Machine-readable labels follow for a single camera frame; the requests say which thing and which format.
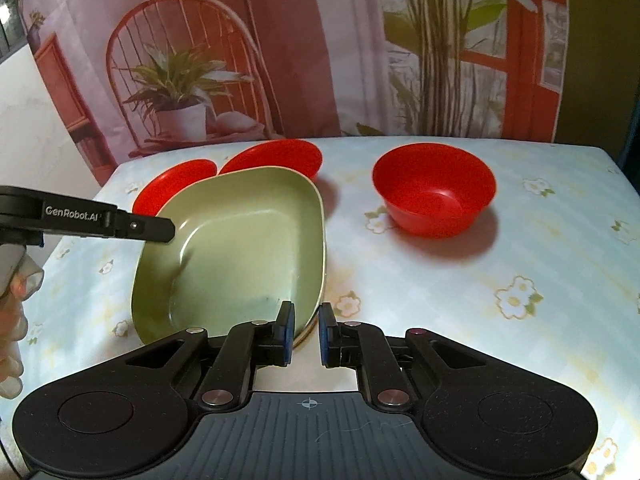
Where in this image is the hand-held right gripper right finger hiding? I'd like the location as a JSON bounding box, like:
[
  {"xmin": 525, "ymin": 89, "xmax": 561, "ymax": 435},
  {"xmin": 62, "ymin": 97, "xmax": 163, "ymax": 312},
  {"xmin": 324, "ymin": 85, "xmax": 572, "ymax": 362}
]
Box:
[{"xmin": 318, "ymin": 302, "xmax": 494, "ymax": 412}]

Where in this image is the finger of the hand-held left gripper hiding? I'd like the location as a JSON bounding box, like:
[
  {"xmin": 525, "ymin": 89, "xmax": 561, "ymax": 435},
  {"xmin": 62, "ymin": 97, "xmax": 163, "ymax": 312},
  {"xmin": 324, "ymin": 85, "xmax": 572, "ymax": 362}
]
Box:
[{"xmin": 116, "ymin": 208, "xmax": 177, "ymax": 244}]

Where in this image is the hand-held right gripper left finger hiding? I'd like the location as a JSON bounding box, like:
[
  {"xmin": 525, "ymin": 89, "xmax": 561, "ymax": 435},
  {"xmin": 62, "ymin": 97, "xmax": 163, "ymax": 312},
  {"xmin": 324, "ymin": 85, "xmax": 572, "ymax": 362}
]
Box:
[{"xmin": 125, "ymin": 301, "xmax": 296, "ymax": 414}]

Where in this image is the green square plate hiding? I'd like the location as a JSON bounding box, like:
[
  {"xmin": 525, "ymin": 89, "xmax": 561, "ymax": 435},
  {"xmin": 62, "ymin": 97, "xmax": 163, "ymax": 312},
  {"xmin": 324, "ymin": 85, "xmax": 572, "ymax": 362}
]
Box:
[{"xmin": 131, "ymin": 165, "xmax": 328, "ymax": 348}]

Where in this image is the person's left hand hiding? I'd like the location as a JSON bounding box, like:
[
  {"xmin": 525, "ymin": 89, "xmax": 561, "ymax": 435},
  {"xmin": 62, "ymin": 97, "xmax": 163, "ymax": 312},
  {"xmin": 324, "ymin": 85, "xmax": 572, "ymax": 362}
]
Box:
[{"xmin": 0, "ymin": 254, "xmax": 45, "ymax": 400}]

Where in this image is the small red plate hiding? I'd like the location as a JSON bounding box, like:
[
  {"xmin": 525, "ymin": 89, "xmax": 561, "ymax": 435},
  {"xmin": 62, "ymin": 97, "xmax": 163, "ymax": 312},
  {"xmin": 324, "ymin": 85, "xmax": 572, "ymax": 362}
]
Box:
[{"xmin": 132, "ymin": 159, "xmax": 219, "ymax": 216}]

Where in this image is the large red plate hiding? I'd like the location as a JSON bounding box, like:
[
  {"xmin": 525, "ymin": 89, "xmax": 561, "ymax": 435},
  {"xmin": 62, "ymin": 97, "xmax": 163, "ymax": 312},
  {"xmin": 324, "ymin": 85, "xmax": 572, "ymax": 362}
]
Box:
[{"xmin": 219, "ymin": 139, "xmax": 323, "ymax": 184}]

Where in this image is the red bowl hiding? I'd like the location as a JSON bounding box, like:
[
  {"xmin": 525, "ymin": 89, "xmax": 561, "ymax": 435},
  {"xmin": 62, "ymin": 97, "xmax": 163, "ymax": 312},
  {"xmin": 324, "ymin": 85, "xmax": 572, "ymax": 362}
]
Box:
[{"xmin": 372, "ymin": 143, "xmax": 498, "ymax": 239}]

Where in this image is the floral tablecloth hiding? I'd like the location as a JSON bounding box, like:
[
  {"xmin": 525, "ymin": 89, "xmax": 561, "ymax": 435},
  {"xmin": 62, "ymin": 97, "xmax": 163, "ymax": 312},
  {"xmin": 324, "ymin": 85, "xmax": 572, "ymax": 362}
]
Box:
[{"xmin": 0, "ymin": 136, "xmax": 640, "ymax": 480}]

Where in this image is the printed backdrop cloth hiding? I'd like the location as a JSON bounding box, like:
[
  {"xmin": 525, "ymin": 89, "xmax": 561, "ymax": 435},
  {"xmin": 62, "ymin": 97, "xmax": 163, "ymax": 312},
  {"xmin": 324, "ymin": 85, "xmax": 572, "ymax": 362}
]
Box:
[{"xmin": 9, "ymin": 0, "xmax": 572, "ymax": 182}]

